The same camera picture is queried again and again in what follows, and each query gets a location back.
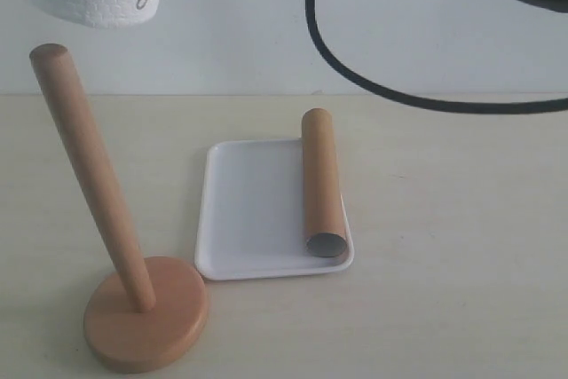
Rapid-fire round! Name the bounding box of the brown cardboard tube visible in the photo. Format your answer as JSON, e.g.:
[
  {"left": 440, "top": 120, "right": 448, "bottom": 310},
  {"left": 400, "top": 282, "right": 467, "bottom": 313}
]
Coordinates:
[{"left": 301, "top": 108, "right": 347, "bottom": 257}]

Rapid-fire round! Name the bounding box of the wooden paper towel holder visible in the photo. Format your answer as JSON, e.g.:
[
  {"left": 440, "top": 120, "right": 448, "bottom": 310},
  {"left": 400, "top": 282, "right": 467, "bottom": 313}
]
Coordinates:
[{"left": 29, "top": 43, "right": 209, "bottom": 373}]

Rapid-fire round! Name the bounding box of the white rectangular plastic tray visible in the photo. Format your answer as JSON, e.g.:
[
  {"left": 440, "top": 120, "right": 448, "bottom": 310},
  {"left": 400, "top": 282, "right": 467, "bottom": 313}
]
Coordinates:
[{"left": 194, "top": 138, "right": 355, "bottom": 281}]

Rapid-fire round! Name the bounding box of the black cable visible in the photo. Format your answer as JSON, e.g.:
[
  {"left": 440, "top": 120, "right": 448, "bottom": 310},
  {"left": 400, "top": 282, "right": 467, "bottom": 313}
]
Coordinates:
[{"left": 305, "top": 0, "right": 568, "bottom": 113}]

